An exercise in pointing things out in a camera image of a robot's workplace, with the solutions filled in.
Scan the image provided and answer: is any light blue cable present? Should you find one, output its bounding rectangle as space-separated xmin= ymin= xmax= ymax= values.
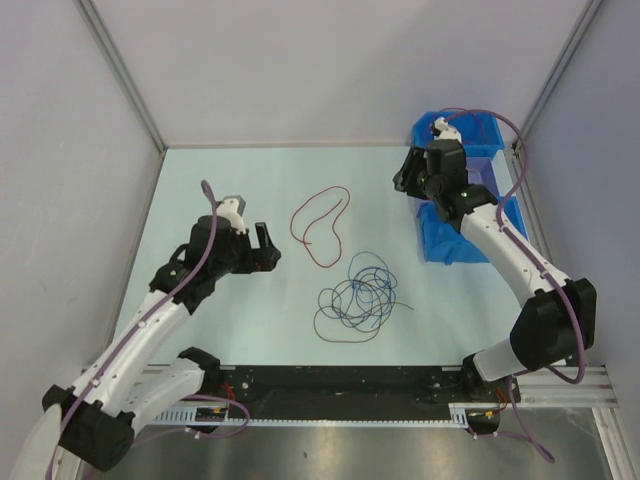
xmin=347 ymin=252 xmax=399 ymax=321

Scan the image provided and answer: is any dark blue cable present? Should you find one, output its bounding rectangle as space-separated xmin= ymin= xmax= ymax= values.
xmin=319 ymin=269 xmax=401 ymax=334

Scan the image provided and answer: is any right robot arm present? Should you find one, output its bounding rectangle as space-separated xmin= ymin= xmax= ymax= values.
xmin=393 ymin=139 xmax=597 ymax=401

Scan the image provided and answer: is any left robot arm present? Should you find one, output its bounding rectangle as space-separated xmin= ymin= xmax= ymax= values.
xmin=42 ymin=212 xmax=281 ymax=472

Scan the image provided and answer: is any middle lavender bin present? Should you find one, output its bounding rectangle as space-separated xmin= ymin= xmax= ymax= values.
xmin=467 ymin=157 xmax=500 ymax=197

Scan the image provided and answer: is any far blue bin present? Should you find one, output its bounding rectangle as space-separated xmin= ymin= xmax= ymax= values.
xmin=412 ymin=108 xmax=504 ymax=158

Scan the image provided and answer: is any blue bin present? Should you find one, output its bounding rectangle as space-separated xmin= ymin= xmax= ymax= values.
xmin=417 ymin=197 xmax=528 ymax=265
xmin=412 ymin=108 xmax=504 ymax=158

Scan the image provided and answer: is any near blue bin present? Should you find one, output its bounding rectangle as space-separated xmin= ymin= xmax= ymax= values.
xmin=417 ymin=197 xmax=528 ymax=265

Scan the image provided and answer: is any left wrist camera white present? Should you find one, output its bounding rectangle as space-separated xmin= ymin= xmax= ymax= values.
xmin=216 ymin=195 xmax=247 ymax=234

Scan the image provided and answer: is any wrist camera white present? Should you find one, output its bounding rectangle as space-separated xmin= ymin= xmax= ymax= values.
xmin=216 ymin=195 xmax=247 ymax=234
xmin=431 ymin=116 xmax=463 ymax=144

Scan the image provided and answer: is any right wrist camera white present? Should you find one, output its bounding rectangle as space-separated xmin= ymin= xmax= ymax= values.
xmin=431 ymin=116 xmax=463 ymax=144

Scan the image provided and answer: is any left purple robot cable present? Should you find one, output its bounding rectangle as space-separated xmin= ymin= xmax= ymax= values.
xmin=44 ymin=179 xmax=251 ymax=480

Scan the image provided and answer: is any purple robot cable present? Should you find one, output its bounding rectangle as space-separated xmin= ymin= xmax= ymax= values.
xmin=442 ymin=107 xmax=589 ymax=464
xmin=44 ymin=179 xmax=251 ymax=480

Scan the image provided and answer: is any brown cable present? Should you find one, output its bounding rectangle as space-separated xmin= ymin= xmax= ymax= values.
xmin=312 ymin=294 xmax=416 ymax=344

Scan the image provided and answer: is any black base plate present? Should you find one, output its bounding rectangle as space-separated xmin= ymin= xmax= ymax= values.
xmin=163 ymin=364 xmax=521 ymax=420

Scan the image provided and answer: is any white cable duct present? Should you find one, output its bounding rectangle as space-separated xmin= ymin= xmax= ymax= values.
xmin=150 ymin=404 xmax=468 ymax=429

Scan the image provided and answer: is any aluminium frame rail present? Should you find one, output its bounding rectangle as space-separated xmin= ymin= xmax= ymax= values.
xmin=221 ymin=366 xmax=618 ymax=407

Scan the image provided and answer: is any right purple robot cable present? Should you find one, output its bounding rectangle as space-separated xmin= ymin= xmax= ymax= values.
xmin=442 ymin=107 xmax=589 ymax=464

